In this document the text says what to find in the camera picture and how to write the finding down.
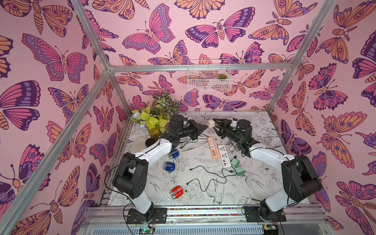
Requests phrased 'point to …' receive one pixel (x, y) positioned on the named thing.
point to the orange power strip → (214, 148)
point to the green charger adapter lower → (239, 171)
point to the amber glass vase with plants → (154, 114)
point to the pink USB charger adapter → (211, 123)
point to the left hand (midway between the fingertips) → (209, 125)
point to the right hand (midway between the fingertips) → (213, 119)
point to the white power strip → (225, 160)
